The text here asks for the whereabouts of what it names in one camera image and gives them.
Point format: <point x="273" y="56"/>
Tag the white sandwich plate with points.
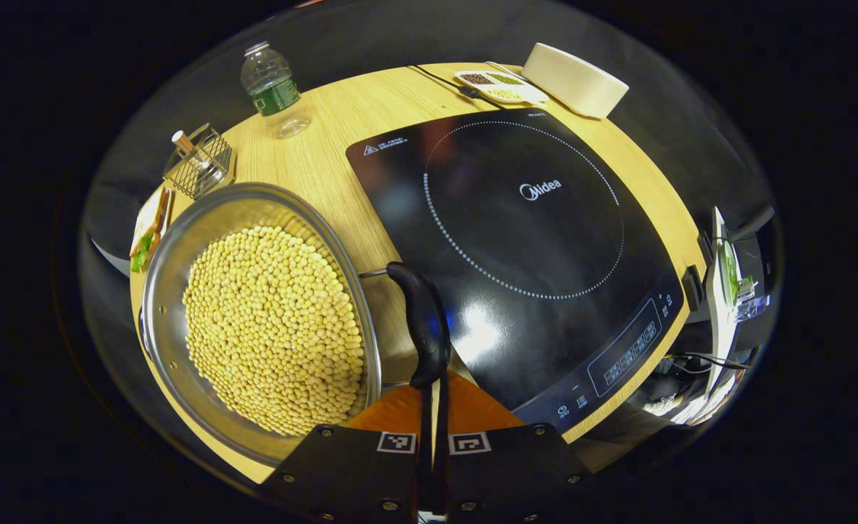
<point x="146" y="215"/>

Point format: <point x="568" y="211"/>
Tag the heap of soybeans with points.
<point x="276" y="327"/>

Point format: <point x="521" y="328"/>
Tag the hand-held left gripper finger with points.
<point x="425" y="437"/>
<point x="442" y="437"/>

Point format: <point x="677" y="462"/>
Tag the white toaster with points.
<point x="574" y="76"/>

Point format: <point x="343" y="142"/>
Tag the black induction cooktop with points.
<point x="530" y="240"/>

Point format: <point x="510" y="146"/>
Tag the black cooktop plug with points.
<point x="693" y="287"/>

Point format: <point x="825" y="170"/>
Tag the sandwich with lettuce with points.
<point x="146" y="244"/>

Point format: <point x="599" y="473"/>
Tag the white divided bean tray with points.
<point x="501" y="86"/>

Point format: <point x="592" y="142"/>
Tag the clear green label water bottle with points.
<point x="272" y="91"/>

